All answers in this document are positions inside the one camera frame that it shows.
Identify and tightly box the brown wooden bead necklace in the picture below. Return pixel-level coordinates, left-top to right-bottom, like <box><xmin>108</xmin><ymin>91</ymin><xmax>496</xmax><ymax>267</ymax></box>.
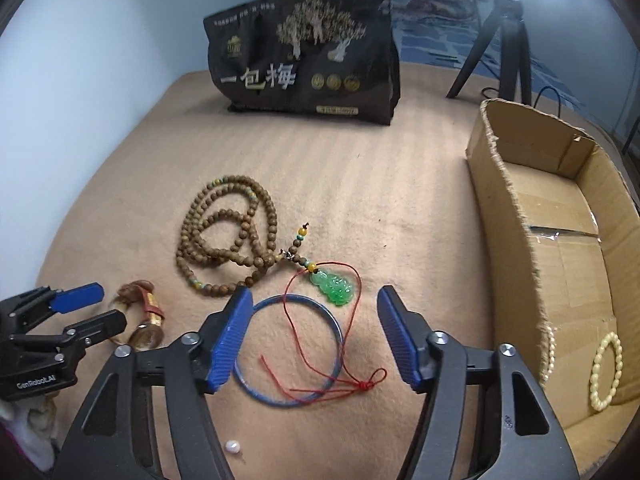
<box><xmin>175</xmin><ymin>175</ymin><xmax>313</xmax><ymax>299</ymax></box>

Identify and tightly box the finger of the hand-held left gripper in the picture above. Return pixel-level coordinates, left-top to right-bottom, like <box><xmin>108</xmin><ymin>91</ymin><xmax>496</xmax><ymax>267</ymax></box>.
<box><xmin>0</xmin><ymin>282</ymin><xmax>106</xmax><ymax>334</ymax></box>
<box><xmin>55</xmin><ymin>309</ymin><xmax>128</xmax><ymax>357</ymax></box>

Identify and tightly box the cardboard box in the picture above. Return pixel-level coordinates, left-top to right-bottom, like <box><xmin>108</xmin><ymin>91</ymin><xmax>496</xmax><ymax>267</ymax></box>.
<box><xmin>466</xmin><ymin>97</ymin><xmax>637</xmax><ymax>479</ymax></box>

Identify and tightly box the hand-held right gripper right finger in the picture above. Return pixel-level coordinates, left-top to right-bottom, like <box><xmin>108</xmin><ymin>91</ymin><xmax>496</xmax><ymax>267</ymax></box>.
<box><xmin>376</xmin><ymin>285</ymin><xmax>583</xmax><ymax>480</ymax></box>

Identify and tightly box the beige striped bed sheet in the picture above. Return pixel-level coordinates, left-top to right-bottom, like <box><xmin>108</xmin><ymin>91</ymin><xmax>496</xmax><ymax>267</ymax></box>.
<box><xmin>35</xmin><ymin>62</ymin><xmax>640</xmax><ymax>480</ymax></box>

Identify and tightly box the blue printed wall cloth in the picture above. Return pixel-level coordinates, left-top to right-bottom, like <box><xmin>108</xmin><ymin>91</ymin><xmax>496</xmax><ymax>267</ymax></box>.
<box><xmin>292</xmin><ymin>0</ymin><xmax>640</xmax><ymax>157</ymax></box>

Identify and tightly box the black tripod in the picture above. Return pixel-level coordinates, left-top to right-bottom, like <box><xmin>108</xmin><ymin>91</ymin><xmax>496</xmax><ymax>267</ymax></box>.
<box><xmin>446</xmin><ymin>0</ymin><xmax>534</xmax><ymax>106</ymax></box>

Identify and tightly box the blue bangle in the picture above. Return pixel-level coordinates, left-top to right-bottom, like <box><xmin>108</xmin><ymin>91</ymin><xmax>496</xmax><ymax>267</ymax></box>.
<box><xmin>232</xmin><ymin>295</ymin><xmax>346</xmax><ymax>407</ymax></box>

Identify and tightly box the cream bead bracelet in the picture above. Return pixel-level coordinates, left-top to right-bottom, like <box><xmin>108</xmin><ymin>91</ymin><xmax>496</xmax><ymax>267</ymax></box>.
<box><xmin>590</xmin><ymin>332</ymin><xmax>624</xmax><ymax>410</ymax></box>
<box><xmin>540</xmin><ymin>327</ymin><xmax>557</xmax><ymax>387</ymax></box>

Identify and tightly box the black cable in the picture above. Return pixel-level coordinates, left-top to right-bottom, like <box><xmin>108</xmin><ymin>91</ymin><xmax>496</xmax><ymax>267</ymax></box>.
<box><xmin>481</xmin><ymin>86</ymin><xmax>564</xmax><ymax>120</ymax></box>

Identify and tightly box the green jade pendant red cord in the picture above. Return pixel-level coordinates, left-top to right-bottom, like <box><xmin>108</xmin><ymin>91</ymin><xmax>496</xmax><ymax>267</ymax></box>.
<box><xmin>261</xmin><ymin>260</ymin><xmax>389</xmax><ymax>406</ymax></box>

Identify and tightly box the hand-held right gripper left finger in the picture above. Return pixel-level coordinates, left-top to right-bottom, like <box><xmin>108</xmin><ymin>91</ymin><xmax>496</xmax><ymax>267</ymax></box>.
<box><xmin>52</xmin><ymin>286</ymin><xmax>256</xmax><ymax>480</ymax></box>

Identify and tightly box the black printed bag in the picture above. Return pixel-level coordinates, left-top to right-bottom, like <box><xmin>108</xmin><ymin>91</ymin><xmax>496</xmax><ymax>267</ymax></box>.
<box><xmin>202</xmin><ymin>0</ymin><xmax>402</xmax><ymax>125</ymax></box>

